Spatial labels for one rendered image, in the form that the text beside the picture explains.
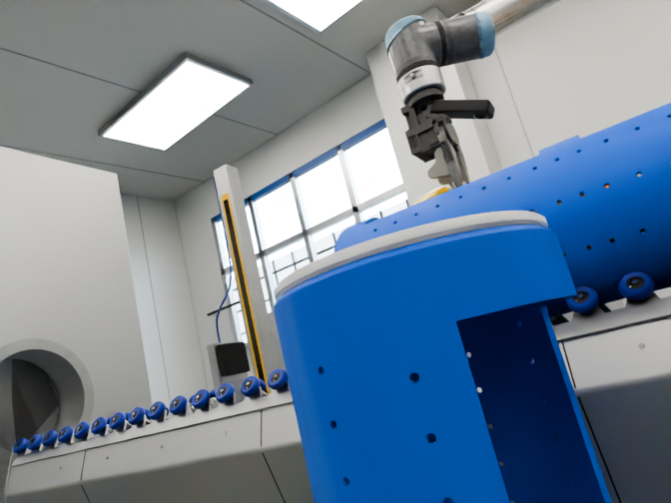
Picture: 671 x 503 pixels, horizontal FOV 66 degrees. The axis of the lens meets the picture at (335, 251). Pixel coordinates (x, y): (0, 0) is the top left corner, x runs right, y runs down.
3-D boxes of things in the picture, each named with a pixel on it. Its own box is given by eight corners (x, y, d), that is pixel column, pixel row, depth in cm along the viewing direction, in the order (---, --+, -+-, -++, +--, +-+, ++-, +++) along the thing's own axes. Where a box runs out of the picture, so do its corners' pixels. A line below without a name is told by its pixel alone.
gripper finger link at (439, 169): (436, 200, 99) (426, 159, 103) (465, 188, 96) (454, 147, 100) (430, 194, 97) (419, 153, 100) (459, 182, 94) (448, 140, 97)
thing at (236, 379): (246, 403, 130) (234, 342, 133) (258, 400, 128) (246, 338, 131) (218, 410, 121) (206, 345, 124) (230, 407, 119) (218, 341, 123)
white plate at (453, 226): (225, 281, 42) (227, 295, 42) (572, 179, 37) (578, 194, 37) (316, 304, 69) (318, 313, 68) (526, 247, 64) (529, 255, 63)
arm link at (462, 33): (475, 14, 113) (421, 25, 112) (498, 5, 102) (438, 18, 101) (480, 58, 116) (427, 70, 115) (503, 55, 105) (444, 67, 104)
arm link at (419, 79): (446, 76, 107) (430, 58, 99) (453, 97, 106) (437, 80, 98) (407, 96, 111) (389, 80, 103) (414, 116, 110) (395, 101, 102)
